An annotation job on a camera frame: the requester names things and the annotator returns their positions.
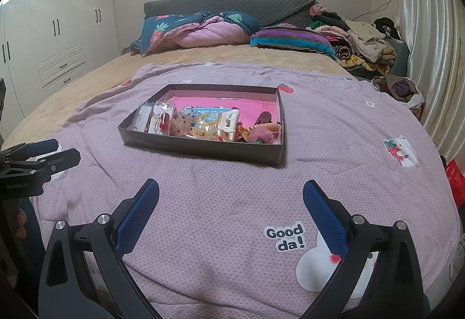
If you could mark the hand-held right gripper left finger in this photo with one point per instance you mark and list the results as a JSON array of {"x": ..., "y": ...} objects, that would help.
[{"x": 138, "y": 210}]

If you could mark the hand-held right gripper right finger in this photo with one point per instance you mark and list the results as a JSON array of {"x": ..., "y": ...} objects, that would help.
[{"x": 327, "y": 217}]

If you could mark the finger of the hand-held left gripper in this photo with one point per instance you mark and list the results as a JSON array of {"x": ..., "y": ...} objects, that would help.
[
  {"x": 61, "y": 161},
  {"x": 43, "y": 146}
]

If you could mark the dark box with pink lining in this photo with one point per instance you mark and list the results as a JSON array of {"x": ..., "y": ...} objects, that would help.
[{"x": 203, "y": 152}]

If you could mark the clear plastic packet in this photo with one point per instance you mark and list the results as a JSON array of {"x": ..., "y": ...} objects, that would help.
[{"x": 142, "y": 119}]

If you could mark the clear packet with red charm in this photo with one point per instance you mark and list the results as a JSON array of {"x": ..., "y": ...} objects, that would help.
[{"x": 163, "y": 119}]

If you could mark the yellow accessory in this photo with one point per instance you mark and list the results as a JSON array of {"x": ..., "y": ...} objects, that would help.
[{"x": 205, "y": 130}]

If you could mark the white hair claw clip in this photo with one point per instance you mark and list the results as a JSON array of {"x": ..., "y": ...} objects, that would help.
[{"x": 228, "y": 123}]

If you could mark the person's left hand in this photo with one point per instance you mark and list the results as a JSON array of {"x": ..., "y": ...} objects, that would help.
[{"x": 21, "y": 222}]

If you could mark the purple printed blanket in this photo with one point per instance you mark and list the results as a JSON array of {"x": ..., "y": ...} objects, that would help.
[{"x": 218, "y": 195}]

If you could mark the blue patterned hair clip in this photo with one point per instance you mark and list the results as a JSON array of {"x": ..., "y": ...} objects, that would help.
[{"x": 198, "y": 112}]

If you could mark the white wardrobe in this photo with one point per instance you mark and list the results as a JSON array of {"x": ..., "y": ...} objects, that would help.
[{"x": 65, "y": 32}]

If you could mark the dark red hair clip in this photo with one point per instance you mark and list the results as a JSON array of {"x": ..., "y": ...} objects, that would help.
[{"x": 263, "y": 117}]

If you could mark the red bag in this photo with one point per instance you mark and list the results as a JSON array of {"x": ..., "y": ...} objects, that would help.
[{"x": 456, "y": 177}]

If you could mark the bag of clothes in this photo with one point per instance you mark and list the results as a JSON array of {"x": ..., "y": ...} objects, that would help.
[{"x": 403, "y": 90}]

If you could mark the beige bed sheet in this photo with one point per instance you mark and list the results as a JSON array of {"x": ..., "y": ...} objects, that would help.
[{"x": 218, "y": 54}]

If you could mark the striped fleece pillow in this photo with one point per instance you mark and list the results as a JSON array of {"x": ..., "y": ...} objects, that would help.
[{"x": 290, "y": 39}]

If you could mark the pile of clothes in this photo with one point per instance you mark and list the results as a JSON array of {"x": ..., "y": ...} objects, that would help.
[{"x": 363, "y": 35}]

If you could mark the blue and pink quilt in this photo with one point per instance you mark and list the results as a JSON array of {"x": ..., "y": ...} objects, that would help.
[{"x": 203, "y": 34}]

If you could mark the cream satin curtain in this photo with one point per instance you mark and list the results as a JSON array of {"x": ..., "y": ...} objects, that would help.
[{"x": 436, "y": 50}]

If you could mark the black garment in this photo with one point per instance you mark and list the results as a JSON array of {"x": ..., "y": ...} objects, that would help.
[{"x": 385, "y": 24}]

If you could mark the grey quilted headboard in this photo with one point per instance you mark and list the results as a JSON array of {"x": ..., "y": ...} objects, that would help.
[{"x": 236, "y": 3}]

